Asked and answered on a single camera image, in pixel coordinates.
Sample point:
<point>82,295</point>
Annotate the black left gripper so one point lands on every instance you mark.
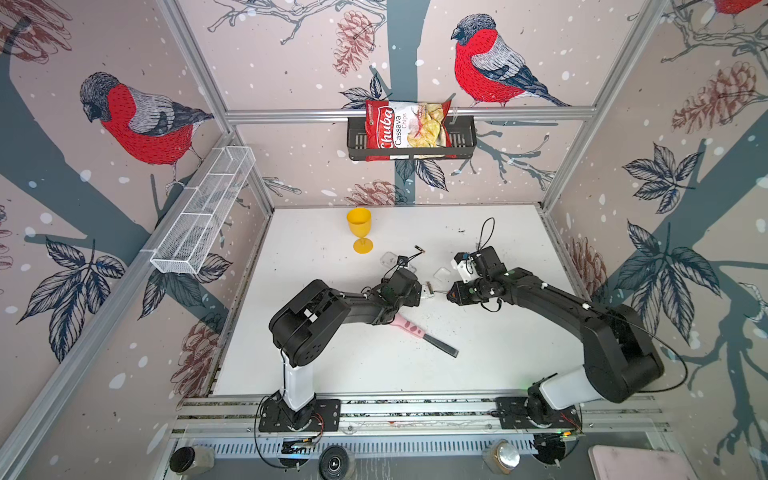
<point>414,296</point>

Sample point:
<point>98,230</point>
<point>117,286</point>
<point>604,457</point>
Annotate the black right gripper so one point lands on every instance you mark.
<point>456,291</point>

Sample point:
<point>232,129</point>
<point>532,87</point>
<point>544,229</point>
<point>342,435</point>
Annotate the white AC remote with display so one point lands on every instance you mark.
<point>389,261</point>

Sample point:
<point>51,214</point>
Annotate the white remote control with buttons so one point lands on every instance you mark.
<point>427,291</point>

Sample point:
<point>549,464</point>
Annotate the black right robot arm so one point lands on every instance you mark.
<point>619,358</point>

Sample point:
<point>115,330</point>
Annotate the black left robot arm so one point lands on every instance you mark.
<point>303,328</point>

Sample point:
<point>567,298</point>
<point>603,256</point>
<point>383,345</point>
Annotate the yellow plastic goblet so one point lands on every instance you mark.
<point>360,222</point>

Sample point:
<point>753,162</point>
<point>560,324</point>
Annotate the red cassava chips bag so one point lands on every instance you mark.
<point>406,125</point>

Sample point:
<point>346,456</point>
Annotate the silver metal can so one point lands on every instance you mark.
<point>501,457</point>

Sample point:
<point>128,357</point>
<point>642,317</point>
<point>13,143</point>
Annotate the black round speaker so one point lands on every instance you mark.
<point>336,463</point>

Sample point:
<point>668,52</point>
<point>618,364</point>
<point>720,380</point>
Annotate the pink pad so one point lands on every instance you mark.
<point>620,463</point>

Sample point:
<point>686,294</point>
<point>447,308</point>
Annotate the grey cylinder with black cap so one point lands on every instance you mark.
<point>192,460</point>

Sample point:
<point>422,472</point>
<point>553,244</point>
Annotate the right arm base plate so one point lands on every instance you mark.
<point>517,413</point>

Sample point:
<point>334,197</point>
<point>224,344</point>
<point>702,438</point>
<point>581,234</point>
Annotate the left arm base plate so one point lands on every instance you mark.
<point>324,414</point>

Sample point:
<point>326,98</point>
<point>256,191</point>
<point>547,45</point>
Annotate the black wall basket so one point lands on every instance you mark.
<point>461,143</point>

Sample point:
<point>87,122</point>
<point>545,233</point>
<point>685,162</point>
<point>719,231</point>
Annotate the aluminium mounting rail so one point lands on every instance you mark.
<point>408,425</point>

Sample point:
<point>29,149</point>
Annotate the white wire mesh shelf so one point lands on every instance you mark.
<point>194,231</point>

